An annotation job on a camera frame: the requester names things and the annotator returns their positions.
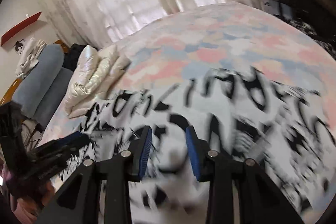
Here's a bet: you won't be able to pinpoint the person left hand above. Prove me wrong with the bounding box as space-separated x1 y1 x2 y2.
10 178 57 224

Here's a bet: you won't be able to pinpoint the grey cloth at bedside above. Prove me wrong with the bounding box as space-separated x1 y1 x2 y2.
21 119 44 152

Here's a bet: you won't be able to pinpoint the white black graffiti print jacket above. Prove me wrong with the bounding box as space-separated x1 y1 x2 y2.
58 68 335 223

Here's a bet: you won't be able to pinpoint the white folded clothes on blanket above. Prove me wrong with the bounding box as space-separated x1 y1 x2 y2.
15 38 48 79

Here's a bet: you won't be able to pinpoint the pastel tie-dye bed cover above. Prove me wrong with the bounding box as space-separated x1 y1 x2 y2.
36 2 336 140

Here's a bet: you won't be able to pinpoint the black clothes pile under desk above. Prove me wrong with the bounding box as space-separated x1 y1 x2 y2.
276 0 335 47

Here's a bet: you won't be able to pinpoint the cream puffer jacket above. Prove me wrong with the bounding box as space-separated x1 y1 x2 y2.
63 44 131 118

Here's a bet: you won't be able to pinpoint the rolled blue-grey blanket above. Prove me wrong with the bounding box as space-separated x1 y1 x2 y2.
12 44 73 128

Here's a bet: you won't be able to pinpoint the black garment by bed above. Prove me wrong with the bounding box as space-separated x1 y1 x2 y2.
63 44 86 72

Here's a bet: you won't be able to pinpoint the red wall shelf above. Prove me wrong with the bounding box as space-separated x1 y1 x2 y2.
1 11 42 47

